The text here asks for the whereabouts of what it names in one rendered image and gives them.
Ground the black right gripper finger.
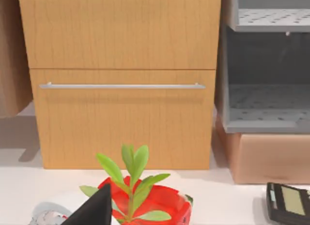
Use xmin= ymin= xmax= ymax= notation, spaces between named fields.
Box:
xmin=60 ymin=183 xmax=112 ymax=225

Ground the white and grey can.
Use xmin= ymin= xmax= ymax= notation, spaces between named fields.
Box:
xmin=28 ymin=202 xmax=72 ymax=225

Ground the red pot with green plant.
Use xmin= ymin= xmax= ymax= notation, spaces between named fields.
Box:
xmin=79 ymin=144 xmax=194 ymax=225

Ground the wooden drawer front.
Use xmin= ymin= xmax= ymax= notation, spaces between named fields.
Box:
xmin=29 ymin=68 xmax=217 ymax=170

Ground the wooden cupboard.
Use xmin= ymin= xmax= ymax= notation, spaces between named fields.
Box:
xmin=0 ymin=0 xmax=310 ymax=185

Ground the wooden door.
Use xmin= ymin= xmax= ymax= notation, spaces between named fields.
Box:
xmin=17 ymin=0 xmax=222 ymax=70

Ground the black calculator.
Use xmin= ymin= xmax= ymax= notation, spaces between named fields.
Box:
xmin=265 ymin=182 xmax=310 ymax=225

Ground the grey pierced drawer inside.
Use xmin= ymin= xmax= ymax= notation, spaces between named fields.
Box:
xmin=221 ymin=24 xmax=310 ymax=134

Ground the grey pierced shelf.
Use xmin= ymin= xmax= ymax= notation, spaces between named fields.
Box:
xmin=230 ymin=0 xmax=310 ymax=32

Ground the long metal handle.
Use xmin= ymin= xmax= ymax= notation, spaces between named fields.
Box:
xmin=39 ymin=82 xmax=206 ymax=90

